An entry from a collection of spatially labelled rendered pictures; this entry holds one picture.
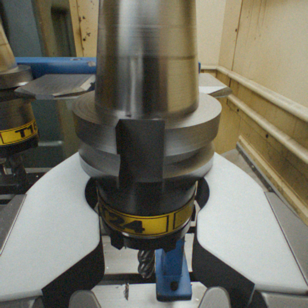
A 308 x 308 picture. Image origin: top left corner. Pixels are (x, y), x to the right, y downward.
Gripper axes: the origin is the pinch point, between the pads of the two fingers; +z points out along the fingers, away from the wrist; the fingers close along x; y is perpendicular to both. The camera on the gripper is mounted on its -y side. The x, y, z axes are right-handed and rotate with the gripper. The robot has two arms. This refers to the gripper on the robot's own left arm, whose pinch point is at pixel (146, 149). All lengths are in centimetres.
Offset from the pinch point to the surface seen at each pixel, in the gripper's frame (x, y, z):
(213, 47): 32, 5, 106
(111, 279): -5.7, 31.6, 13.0
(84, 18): -25, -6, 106
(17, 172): -12.3, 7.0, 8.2
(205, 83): 4.7, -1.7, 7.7
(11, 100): -10.2, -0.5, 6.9
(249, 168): 34, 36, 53
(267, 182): 34, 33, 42
